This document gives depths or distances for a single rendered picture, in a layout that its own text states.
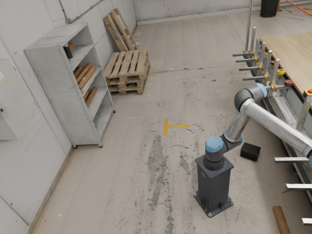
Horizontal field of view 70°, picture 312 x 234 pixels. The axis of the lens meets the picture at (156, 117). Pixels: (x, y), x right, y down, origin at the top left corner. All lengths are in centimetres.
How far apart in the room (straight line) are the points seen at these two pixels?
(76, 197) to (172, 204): 117
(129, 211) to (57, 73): 176
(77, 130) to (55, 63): 101
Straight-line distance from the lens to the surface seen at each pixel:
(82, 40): 358
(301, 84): 276
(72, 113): 313
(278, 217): 257
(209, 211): 253
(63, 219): 290
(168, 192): 269
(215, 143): 194
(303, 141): 133
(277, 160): 196
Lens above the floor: 223
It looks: 37 degrees down
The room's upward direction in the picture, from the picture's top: 10 degrees counter-clockwise
